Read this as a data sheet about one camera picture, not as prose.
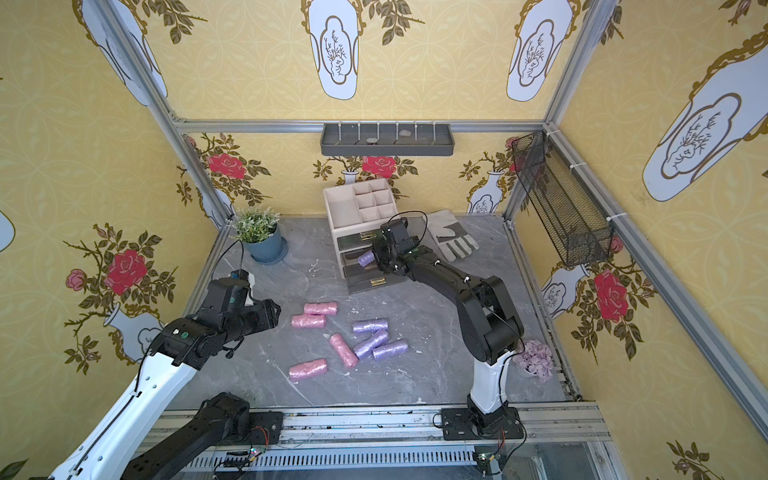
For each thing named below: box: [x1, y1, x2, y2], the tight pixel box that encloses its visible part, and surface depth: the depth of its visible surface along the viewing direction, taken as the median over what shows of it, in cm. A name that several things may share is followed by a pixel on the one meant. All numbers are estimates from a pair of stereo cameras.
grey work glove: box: [427, 210, 480, 262], surface depth 116 cm
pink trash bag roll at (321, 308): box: [303, 302, 338, 315], surface depth 94 cm
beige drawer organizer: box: [323, 178, 409, 295], surface depth 92 cm
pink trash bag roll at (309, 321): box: [291, 314, 327, 328], surface depth 92 cm
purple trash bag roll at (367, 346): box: [354, 329, 389, 360], surface depth 88 cm
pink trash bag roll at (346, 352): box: [329, 333, 359, 368], surface depth 86 cm
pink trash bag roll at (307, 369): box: [289, 358, 328, 384], surface depth 82 cm
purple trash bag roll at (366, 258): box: [358, 251, 375, 268], surface depth 96 cm
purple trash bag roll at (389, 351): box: [372, 342, 409, 361], surface depth 86 cm
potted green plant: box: [231, 206, 289, 265], surface depth 99 cm
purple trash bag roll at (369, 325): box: [352, 319, 389, 333], surface depth 90 cm
